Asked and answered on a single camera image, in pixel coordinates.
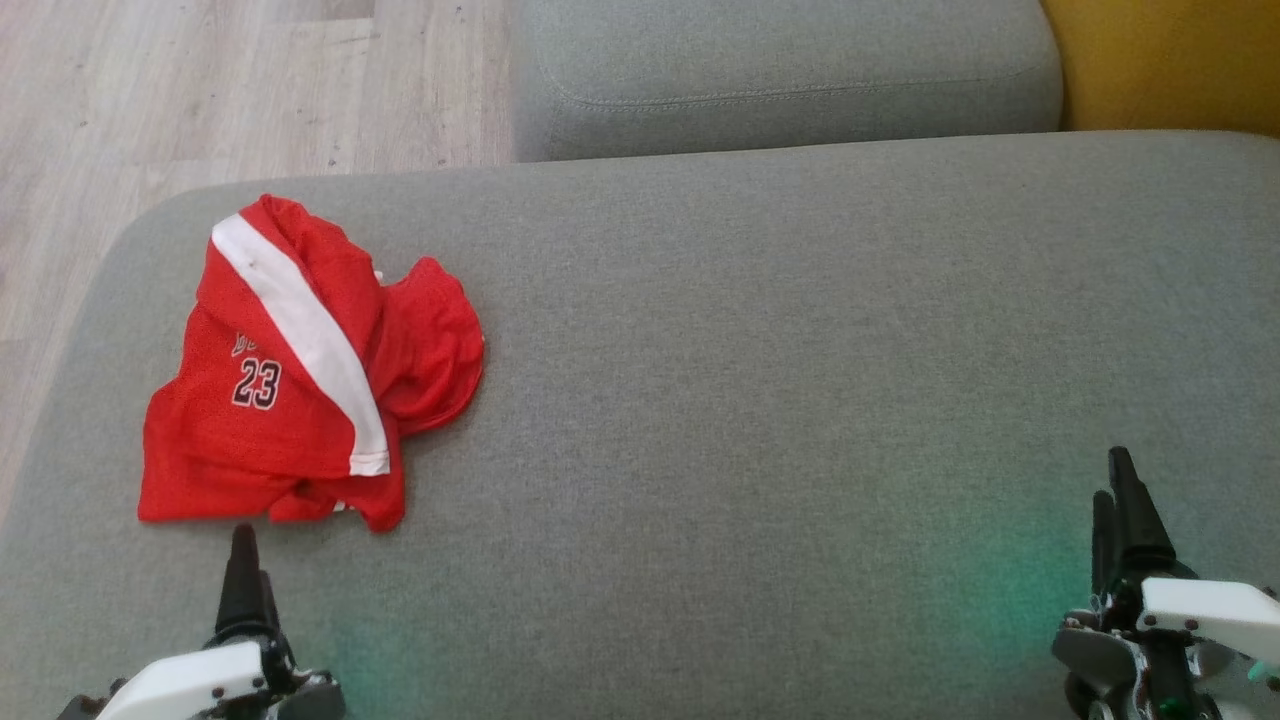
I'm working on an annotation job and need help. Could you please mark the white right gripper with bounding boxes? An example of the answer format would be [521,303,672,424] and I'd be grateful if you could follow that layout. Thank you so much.
[1050,446,1280,720]

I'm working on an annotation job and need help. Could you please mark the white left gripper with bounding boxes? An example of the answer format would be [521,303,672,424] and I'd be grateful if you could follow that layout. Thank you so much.
[58,523,347,720]

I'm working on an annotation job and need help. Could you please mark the red shorts with white stripe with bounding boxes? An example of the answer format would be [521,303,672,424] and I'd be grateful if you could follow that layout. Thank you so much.
[138,194,406,533]

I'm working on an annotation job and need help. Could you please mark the red basketball jersey white trim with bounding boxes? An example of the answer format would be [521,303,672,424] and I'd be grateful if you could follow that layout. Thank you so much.
[368,257,487,437]

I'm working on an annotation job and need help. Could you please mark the large grey sofa seat cushion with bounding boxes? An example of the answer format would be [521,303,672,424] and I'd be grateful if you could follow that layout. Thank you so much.
[0,130,1280,720]

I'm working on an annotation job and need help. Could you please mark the yellow cushion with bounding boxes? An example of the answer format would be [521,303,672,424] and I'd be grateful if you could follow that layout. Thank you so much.
[1040,0,1280,139]

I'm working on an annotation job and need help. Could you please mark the small grey sofa cushion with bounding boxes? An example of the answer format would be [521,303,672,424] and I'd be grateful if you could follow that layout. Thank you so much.
[510,0,1064,163]

